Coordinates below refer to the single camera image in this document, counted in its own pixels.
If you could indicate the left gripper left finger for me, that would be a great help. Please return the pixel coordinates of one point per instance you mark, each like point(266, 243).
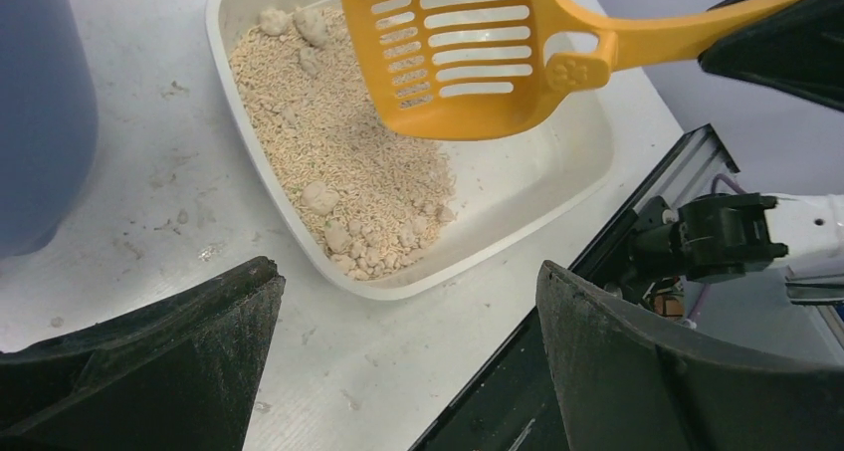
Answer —
point(180, 374)

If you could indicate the tan cat litter pile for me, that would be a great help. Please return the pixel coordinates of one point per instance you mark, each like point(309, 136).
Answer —
point(374, 201)

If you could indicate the orange litter scoop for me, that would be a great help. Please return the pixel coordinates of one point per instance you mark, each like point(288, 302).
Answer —
point(484, 69)

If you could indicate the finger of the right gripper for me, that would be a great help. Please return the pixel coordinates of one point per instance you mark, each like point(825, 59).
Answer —
point(798, 51)

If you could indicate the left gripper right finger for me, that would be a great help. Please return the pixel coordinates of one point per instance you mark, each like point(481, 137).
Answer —
point(627, 379)

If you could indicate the blue plastic bucket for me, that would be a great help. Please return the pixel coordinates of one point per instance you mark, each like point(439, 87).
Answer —
point(49, 121)

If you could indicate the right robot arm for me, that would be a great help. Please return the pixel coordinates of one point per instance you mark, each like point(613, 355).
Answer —
point(719, 237)

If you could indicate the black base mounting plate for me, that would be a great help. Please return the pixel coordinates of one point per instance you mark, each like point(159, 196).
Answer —
point(510, 404)

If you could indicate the white litter tray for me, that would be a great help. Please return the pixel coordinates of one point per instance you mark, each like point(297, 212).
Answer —
point(506, 189)

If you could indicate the aluminium frame rail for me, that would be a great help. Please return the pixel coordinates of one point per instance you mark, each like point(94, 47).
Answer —
point(797, 310)

